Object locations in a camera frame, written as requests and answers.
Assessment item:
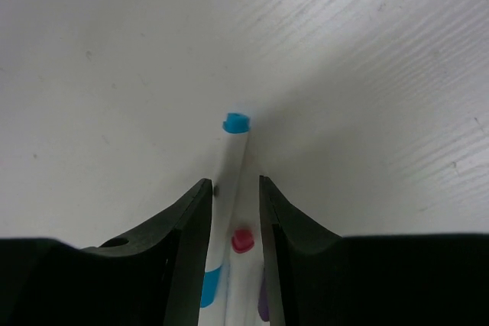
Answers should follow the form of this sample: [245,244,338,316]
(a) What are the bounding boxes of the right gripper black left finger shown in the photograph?
[1,179,212,325]

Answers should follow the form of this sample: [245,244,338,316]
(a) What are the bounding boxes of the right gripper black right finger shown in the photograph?
[259,176,488,325]

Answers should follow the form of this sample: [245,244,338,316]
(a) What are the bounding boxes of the purple capped white pen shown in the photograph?
[257,271,270,322]

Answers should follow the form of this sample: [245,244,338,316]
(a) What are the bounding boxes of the pink capped white pen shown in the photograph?
[225,228,263,326]

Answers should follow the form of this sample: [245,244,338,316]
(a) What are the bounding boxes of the blue capped white pen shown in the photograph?
[200,112,251,308]

